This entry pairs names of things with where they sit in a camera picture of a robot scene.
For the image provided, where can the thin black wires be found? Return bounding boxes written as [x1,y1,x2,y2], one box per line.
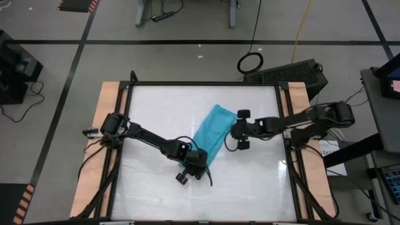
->
[343,86,369,109]

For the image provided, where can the thin black floor cable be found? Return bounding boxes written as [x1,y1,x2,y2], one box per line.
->
[0,81,45,124]

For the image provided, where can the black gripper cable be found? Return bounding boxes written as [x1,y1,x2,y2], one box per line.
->
[173,135,214,188]
[223,131,239,153]

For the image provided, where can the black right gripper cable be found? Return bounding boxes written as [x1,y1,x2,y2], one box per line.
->
[223,131,239,153]

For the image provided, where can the blue towel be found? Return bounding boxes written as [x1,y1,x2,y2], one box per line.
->
[191,104,238,166]

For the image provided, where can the black equipment stack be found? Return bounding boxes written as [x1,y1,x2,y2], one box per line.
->
[0,29,44,106]

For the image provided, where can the blue compartment tray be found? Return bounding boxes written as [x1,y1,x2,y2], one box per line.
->
[379,165,400,206]

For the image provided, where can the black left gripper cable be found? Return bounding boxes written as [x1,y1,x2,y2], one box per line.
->
[173,135,214,188]

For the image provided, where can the black orange striped mat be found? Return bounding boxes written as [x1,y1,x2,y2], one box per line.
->
[57,0,100,14]
[0,183,36,225]

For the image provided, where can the grey cart top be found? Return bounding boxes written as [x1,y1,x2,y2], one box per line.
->
[359,67,400,154]

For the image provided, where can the black table frame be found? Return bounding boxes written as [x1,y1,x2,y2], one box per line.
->
[93,80,316,221]

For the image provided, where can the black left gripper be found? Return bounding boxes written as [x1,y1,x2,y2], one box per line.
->
[174,148,209,186]

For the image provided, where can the yellow cable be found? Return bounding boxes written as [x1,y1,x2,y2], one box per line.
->
[290,0,313,64]

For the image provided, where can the white paper sheet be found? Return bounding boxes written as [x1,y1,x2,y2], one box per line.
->
[318,139,348,176]

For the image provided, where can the black power strip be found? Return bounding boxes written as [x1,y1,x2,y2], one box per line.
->
[151,11,176,23]

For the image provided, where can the grey desk leg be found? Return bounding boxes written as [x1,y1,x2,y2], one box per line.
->
[227,0,240,29]
[134,0,153,28]

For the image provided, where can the black cart base bar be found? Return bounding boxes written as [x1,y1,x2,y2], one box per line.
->
[323,133,384,169]

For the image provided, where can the coiled black cable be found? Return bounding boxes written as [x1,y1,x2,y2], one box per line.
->
[236,0,264,75]

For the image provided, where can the black monitor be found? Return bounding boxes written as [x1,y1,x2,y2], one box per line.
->
[374,52,400,101]

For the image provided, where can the black cable bundle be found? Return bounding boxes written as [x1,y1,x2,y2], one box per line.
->
[286,146,341,221]
[73,139,123,219]

